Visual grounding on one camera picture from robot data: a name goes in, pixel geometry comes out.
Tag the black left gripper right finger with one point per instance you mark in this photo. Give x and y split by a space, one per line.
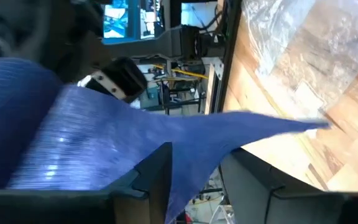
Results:
291 208

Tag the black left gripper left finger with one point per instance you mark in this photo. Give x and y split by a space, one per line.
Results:
57 208

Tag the blue cohesive bandage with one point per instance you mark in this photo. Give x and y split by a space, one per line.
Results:
89 140

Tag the grey desk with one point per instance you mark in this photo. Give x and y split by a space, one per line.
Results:
141 43

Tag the grey equipment cart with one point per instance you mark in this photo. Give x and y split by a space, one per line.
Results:
172 93

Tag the monitor with blue screen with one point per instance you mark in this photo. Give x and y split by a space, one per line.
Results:
120 18

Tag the small screen device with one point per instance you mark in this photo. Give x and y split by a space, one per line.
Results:
200 14

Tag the clear plastic wrapper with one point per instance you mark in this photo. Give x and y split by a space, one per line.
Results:
306 46

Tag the black aluminium table frame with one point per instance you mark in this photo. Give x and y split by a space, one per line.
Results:
228 46

